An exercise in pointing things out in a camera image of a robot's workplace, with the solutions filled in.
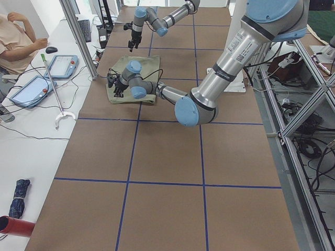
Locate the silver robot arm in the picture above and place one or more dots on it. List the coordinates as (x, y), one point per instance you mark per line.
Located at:
(263, 22)
(160, 26)

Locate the person in beige shirt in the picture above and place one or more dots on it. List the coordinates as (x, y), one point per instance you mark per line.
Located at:
(19, 44)

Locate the far blue teach pendant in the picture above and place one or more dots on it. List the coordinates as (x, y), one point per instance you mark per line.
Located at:
(63, 66)

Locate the blue teach pendant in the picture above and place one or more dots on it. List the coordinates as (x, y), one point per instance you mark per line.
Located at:
(63, 66)
(32, 93)

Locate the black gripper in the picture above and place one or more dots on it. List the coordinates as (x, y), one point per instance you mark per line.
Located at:
(120, 83)
(135, 35)

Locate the red cylinder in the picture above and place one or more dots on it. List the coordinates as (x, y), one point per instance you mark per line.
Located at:
(17, 227)

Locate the aluminium frame post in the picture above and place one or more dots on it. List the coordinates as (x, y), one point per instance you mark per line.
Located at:
(80, 41)

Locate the reacher grabber stick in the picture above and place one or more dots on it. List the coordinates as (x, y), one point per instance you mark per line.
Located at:
(62, 113)

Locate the folded dark blue umbrella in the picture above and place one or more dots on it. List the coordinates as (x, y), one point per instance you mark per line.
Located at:
(18, 205)

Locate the olive green long-sleeve shirt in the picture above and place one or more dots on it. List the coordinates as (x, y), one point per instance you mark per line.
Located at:
(148, 66)

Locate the near blue teach pendant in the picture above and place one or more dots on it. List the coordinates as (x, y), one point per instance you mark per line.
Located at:
(32, 93)

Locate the black keyboard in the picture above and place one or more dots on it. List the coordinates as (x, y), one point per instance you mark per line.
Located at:
(85, 28)

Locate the aluminium frame rail structure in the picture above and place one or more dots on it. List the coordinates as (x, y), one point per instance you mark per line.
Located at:
(301, 114)

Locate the brown box with cables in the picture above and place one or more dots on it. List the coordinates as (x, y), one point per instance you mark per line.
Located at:
(286, 66)

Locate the black computer mouse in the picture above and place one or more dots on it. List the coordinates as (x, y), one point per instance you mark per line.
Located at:
(51, 49)

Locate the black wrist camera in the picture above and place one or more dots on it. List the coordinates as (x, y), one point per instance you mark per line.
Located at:
(112, 79)
(128, 26)

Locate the black power adapter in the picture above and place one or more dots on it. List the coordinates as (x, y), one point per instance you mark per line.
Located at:
(103, 37)

